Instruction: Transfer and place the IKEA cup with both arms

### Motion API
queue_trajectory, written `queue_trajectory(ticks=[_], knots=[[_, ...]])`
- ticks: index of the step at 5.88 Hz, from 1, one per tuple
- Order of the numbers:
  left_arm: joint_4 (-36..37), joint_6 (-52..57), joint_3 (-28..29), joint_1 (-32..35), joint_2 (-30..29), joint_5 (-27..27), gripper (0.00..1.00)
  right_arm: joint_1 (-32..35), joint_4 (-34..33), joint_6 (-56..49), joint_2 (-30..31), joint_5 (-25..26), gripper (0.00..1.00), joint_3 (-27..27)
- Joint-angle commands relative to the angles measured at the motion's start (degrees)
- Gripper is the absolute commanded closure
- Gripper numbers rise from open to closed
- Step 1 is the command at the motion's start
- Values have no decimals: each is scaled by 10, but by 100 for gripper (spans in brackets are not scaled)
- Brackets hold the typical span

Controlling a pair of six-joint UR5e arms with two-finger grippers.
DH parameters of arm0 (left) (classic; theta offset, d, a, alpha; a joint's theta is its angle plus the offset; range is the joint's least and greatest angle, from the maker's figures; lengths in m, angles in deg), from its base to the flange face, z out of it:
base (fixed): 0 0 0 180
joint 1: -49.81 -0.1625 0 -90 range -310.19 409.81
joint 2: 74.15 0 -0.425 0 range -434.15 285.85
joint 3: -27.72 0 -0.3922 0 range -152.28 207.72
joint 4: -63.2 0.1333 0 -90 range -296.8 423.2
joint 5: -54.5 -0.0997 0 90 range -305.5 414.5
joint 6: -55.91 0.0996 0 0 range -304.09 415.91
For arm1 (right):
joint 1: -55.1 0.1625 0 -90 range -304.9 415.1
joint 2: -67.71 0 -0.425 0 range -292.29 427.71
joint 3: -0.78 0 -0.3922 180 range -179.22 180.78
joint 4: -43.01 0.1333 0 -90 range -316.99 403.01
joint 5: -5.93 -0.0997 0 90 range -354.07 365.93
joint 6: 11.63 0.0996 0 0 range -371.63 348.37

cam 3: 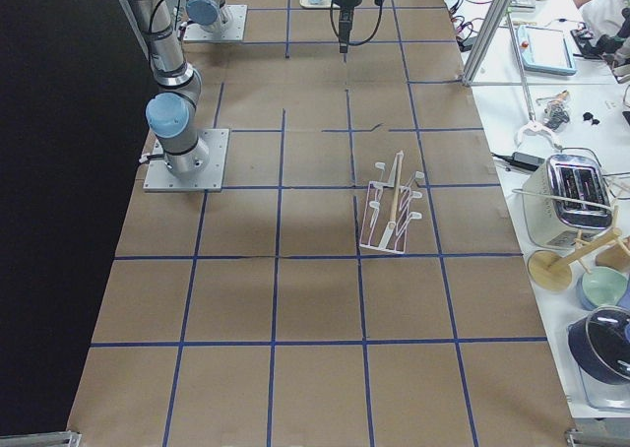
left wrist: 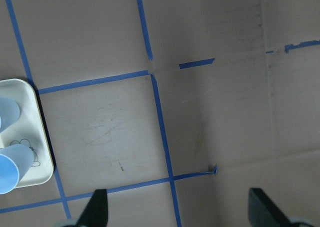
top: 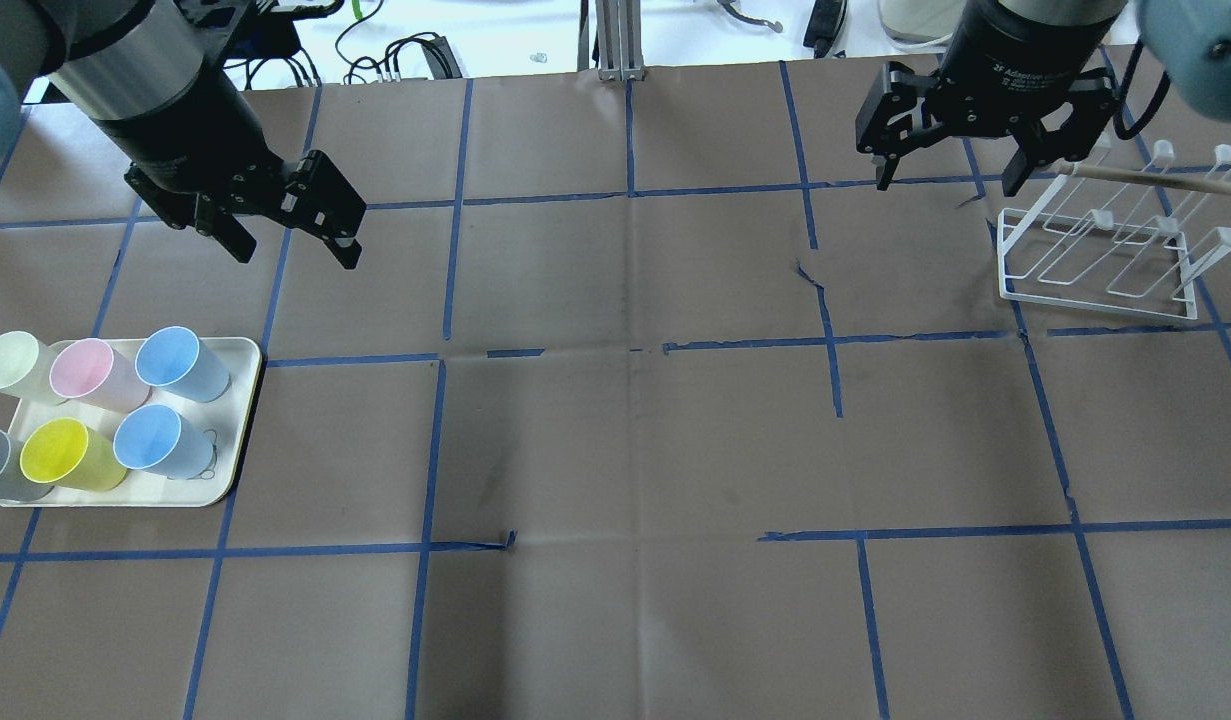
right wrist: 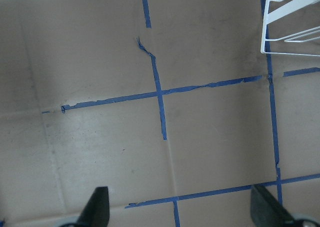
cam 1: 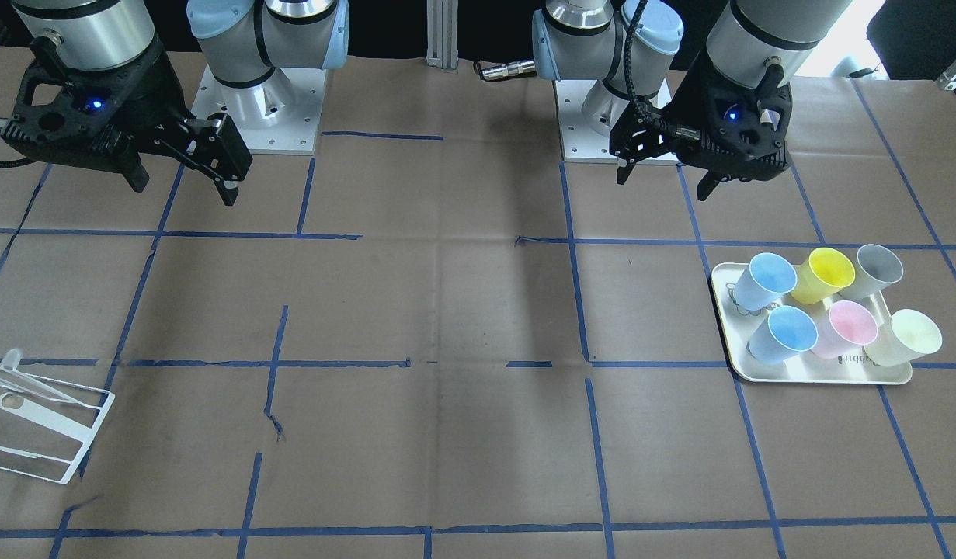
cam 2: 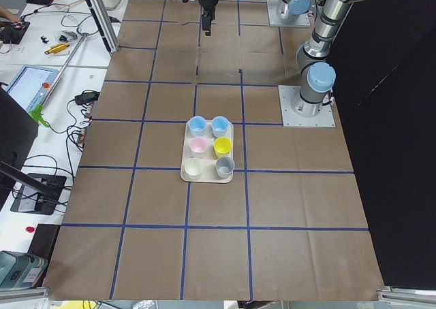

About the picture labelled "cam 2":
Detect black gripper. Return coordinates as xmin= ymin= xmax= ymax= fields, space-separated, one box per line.
xmin=198 ymin=0 xmax=218 ymax=37

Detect light blue plastic cup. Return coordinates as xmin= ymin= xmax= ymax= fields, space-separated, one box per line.
xmin=211 ymin=116 xmax=229 ymax=138

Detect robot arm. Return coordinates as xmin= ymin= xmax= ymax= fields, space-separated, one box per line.
xmin=291 ymin=0 xmax=365 ymax=118
xmin=276 ymin=0 xmax=311 ymax=23

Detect pink plastic cup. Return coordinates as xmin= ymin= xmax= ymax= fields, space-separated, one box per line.
xmin=189 ymin=136 xmax=208 ymax=159

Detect yellow plastic cup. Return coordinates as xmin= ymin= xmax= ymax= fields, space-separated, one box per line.
xmin=213 ymin=137 xmax=232 ymax=158

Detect grey plastic cup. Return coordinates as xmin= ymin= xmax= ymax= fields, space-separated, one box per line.
xmin=215 ymin=156 xmax=235 ymax=179

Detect pale green plastic cup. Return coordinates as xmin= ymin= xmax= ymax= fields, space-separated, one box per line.
xmin=184 ymin=157 xmax=204 ymax=180

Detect cream plastic tray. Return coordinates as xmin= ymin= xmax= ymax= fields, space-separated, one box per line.
xmin=180 ymin=120 xmax=234 ymax=184

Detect yellow shock absorber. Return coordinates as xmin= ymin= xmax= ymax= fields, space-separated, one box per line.
xmin=44 ymin=43 xmax=70 ymax=54

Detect teach pendant tablet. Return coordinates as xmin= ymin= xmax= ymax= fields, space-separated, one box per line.
xmin=6 ymin=65 xmax=59 ymax=112

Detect green plastic clamp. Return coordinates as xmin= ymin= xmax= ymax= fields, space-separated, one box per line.
xmin=29 ymin=104 xmax=50 ymax=128

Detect black monitor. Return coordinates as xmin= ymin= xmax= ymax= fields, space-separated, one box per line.
xmin=1 ymin=91 xmax=66 ymax=215

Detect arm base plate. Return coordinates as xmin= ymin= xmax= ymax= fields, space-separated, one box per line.
xmin=267 ymin=0 xmax=310 ymax=29
xmin=278 ymin=85 xmax=336 ymax=128

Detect aluminium frame post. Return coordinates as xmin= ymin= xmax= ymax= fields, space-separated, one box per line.
xmin=85 ymin=0 xmax=119 ymax=53

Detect black cable bundle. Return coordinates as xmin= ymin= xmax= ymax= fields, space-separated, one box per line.
xmin=20 ymin=89 xmax=102 ymax=208

